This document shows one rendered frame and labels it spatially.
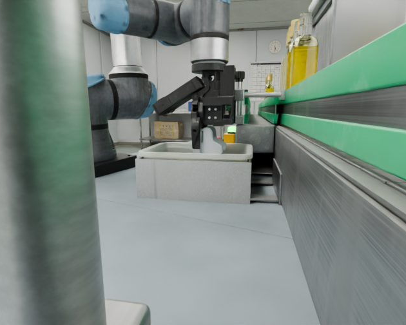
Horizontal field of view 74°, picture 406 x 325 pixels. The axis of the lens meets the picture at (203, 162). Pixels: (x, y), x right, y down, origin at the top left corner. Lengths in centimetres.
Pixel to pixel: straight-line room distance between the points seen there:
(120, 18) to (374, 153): 47
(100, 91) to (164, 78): 627
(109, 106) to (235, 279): 61
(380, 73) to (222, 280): 22
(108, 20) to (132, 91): 31
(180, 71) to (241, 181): 650
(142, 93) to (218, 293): 65
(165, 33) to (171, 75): 639
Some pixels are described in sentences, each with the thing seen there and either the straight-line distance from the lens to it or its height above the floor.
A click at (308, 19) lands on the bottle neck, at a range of 75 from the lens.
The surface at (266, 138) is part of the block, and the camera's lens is 67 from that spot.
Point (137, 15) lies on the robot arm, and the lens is 57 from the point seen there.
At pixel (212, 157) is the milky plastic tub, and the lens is 49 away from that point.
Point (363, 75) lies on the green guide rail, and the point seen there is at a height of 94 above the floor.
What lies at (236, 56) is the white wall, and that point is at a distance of 677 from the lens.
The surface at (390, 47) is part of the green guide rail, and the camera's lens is 20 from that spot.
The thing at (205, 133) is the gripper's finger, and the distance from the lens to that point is 53.
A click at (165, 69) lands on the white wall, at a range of 705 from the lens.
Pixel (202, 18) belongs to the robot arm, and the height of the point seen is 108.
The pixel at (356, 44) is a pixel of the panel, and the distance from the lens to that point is 80.
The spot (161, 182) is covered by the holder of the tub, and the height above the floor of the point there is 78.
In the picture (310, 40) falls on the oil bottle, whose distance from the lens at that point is 72.
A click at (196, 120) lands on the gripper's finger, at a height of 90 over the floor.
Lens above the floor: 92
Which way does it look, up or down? 11 degrees down
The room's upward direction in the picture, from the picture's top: straight up
